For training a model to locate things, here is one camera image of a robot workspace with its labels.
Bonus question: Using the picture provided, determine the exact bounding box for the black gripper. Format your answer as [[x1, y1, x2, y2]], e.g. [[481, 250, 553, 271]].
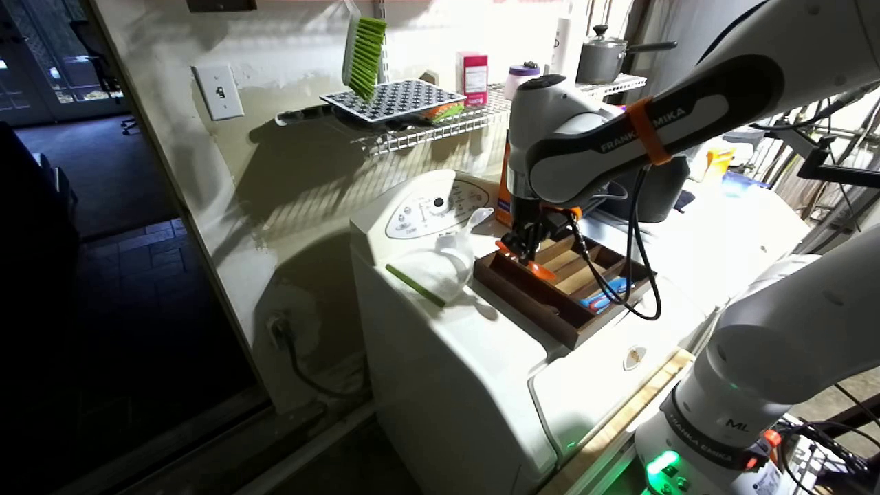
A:
[[500, 194, 563, 268]]

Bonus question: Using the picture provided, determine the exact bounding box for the orange plastic spoon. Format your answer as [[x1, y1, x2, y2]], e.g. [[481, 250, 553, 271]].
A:
[[493, 239, 562, 285]]

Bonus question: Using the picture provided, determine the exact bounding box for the dark wooden utensil holder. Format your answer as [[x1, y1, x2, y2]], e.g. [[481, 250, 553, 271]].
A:
[[471, 234, 658, 351]]

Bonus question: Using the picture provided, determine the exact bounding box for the blue plastic spoon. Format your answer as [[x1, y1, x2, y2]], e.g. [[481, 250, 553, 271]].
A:
[[586, 271, 636, 312]]

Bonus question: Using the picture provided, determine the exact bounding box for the white washing machine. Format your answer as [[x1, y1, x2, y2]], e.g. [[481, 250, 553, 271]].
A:
[[346, 168, 812, 495]]

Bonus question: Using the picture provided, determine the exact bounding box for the green stick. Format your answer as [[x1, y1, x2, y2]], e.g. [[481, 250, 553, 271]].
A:
[[384, 260, 450, 307]]

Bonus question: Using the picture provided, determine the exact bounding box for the white jar with purple lid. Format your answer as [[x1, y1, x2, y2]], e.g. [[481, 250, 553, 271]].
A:
[[503, 59, 545, 99]]

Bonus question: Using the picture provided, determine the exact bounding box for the pink cardboard box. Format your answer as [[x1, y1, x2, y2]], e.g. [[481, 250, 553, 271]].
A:
[[459, 52, 493, 113]]

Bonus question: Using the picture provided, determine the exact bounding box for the wooden plank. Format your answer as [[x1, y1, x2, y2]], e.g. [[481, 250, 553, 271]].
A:
[[537, 345, 695, 495]]

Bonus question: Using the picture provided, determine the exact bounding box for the grey metal kettle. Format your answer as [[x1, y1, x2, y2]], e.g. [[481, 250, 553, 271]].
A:
[[571, 21, 679, 88]]

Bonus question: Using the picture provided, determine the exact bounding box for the slim white bottle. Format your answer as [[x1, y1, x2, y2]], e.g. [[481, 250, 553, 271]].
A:
[[545, 14, 574, 80]]

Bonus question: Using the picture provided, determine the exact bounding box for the black stand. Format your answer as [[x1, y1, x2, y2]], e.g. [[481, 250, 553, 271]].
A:
[[776, 91, 880, 226]]

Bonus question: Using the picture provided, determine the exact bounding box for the white wire shelf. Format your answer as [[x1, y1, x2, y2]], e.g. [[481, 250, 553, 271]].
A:
[[273, 72, 650, 156]]

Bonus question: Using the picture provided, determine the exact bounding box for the wire shelf rack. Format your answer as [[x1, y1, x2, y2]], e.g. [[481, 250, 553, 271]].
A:
[[320, 76, 468, 125]]

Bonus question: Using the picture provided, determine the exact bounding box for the black wall plug cable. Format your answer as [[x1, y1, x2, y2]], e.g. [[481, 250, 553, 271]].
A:
[[263, 307, 371, 400]]

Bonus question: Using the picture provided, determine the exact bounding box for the white light switch plate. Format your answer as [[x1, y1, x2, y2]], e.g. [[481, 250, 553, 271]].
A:
[[189, 59, 247, 124]]

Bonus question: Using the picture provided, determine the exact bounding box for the bundle of cables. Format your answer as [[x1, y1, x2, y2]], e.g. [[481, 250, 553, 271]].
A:
[[745, 413, 880, 495]]

